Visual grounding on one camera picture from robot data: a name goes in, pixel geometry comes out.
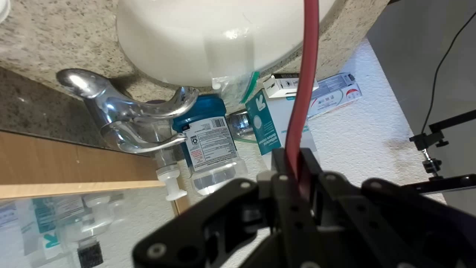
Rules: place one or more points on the wood framed mirror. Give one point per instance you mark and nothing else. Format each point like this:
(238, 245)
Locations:
(67, 197)

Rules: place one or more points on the white sink basin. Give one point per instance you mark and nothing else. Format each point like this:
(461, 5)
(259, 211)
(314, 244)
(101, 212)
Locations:
(193, 43)

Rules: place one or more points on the clear zip bag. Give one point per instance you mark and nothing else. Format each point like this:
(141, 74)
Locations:
(235, 90)

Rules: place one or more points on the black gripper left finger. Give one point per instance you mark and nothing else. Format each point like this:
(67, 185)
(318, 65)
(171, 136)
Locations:
(293, 218)

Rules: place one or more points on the denture cleanser box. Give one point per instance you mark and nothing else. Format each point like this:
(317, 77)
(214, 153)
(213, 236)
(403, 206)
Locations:
(271, 107)

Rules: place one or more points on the chrome faucet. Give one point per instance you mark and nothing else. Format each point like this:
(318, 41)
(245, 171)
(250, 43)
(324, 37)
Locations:
(116, 114)

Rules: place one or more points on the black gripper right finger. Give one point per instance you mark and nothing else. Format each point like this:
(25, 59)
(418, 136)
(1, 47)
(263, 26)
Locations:
(349, 232)

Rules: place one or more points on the blue mouthwash bottle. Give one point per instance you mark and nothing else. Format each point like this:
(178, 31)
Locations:
(208, 147)

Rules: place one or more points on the pink toothbrush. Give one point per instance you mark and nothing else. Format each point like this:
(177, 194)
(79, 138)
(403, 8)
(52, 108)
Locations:
(306, 77)

